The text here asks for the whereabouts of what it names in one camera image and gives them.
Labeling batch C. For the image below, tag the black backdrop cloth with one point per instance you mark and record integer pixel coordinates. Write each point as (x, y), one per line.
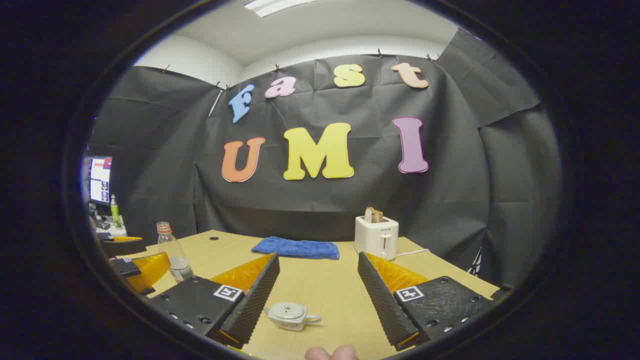
(350, 200)

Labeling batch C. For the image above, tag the blue towel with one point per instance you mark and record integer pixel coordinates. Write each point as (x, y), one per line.
(297, 248)

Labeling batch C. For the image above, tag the small white side table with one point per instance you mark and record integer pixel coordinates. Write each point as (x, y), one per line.
(117, 231)

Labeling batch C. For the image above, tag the clear plastic water bottle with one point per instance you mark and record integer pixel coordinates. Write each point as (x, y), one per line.
(172, 255)

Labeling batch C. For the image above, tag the white teacup lid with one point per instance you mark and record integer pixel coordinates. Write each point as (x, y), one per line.
(289, 310)

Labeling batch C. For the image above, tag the green bottle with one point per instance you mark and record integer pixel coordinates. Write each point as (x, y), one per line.
(115, 212)

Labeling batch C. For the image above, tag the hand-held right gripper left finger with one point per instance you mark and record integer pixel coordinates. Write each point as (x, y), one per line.
(255, 300)

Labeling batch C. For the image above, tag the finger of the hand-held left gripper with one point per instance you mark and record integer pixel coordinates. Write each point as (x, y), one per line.
(145, 270)
(125, 247)

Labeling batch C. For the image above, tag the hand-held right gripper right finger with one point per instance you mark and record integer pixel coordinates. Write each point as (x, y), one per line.
(382, 300)

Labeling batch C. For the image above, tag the ceiling light panel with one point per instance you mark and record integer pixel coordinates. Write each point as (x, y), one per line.
(270, 5)

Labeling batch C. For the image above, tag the white toaster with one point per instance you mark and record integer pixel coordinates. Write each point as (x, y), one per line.
(375, 239)

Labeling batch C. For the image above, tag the white ceramic teacup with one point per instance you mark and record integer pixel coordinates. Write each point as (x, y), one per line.
(290, 324)

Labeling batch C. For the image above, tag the bread slice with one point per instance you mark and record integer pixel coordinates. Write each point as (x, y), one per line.
(374, 215)

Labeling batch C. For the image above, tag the computer monitor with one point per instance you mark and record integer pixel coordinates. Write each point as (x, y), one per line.
(100, 180)

